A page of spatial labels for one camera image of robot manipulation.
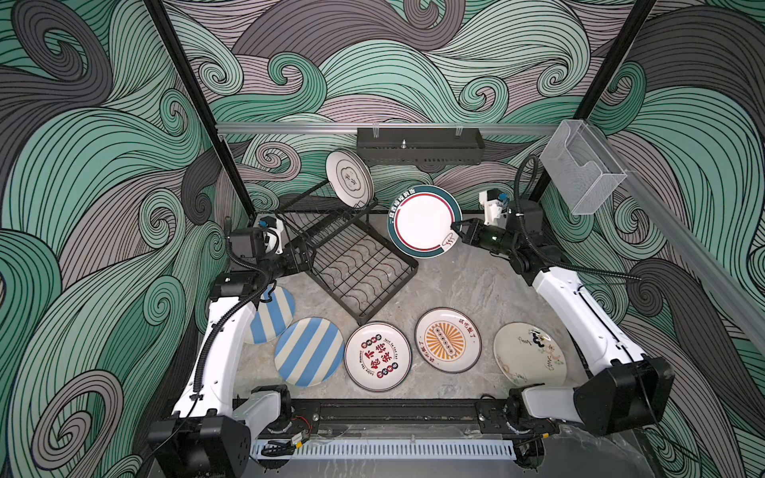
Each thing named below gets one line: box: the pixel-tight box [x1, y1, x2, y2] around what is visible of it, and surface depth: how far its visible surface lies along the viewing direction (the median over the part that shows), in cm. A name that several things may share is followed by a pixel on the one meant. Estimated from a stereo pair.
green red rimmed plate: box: [387, 185, 464, 259], surface depth 79 cm
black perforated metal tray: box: [356, 127, 486, 166], surface depth 97 cm
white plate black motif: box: [324, 148, 376, 210], surface depth 93 cm
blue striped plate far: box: [250, 285, 296, 345], surface depth 92 cm
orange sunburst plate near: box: [414, 306, 483, 375], surface depth 87 cm
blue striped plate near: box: [273, 316, 345, 388], surface depth 85 cm
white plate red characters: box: [343, 320, 413, 394], surface depth 85 cm
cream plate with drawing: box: [493, 321, 568, 387], surface depth 86 cm
